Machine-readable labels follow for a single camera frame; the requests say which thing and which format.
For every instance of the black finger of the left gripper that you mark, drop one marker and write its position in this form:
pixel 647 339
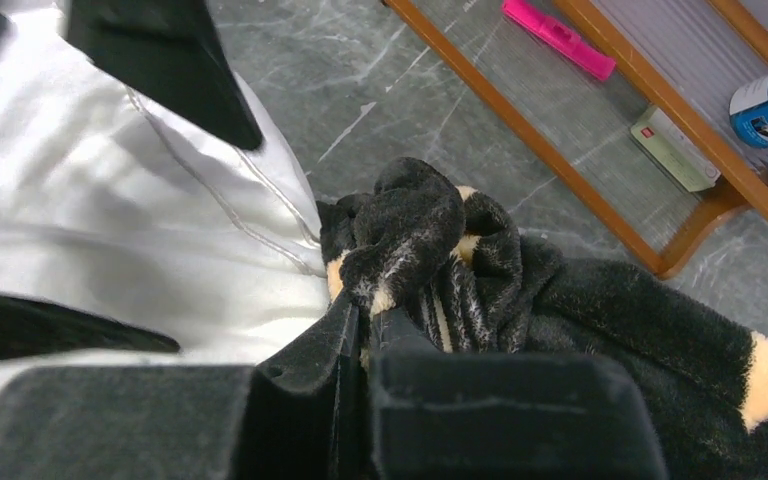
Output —
pixel 33 328
pixel 169 51

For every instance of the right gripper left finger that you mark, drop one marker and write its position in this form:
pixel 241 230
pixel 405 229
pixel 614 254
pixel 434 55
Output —
pixel 281 419

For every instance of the small white cardboard box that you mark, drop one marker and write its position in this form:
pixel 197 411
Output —
pixel 673 151

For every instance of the pink highlighter marker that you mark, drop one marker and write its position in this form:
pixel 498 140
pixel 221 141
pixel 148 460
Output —
pixel 563 39

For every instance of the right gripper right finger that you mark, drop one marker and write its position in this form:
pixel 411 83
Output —
pixel 502 416

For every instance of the wooden three-tier shelf rack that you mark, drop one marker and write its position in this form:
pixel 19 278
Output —
pixel 578 128

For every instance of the white pillow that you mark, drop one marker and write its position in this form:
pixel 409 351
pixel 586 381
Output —
pixel 113 205

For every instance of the black pillowcase with beige flowers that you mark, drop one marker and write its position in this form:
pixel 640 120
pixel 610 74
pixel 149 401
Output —
pixel 452 257

